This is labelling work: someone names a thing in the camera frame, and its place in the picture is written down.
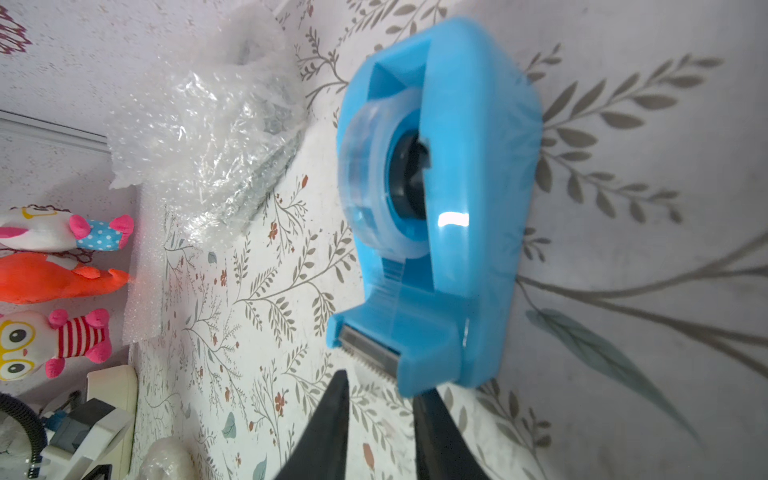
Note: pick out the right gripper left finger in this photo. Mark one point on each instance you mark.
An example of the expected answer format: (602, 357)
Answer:
(321, 452)

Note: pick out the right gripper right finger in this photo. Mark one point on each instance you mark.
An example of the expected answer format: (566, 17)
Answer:
(441, 451)

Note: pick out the blue tape dispenser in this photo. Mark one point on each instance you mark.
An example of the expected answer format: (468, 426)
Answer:
(437, 143)

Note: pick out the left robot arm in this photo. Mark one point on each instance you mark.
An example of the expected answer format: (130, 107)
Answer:
(77, 448)

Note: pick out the cream rectangular bin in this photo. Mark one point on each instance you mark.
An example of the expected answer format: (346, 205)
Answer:
(118, 387)

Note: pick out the floral table mat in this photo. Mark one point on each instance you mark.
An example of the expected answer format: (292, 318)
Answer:
(637, 345)

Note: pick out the white plush doll yellow glasses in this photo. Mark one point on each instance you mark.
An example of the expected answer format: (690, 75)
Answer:
(31, 341)

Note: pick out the red orange plush toy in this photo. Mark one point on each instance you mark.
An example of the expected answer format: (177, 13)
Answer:
(33, 278)

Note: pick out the white pink plush toy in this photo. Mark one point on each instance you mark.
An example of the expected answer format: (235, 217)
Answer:
(50, 230)

